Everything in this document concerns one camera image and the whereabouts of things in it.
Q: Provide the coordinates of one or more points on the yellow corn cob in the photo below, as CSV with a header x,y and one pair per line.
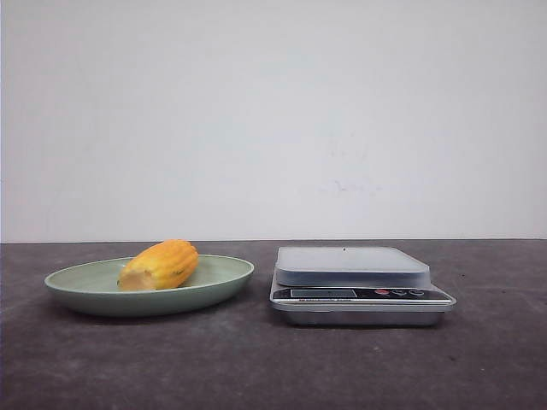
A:
x,y
163,266

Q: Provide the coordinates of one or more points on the silver digital kitchen scale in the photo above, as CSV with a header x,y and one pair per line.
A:
x,y
356,286

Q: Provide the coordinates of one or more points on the green round plate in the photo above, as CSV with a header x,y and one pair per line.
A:
x,y
92,288

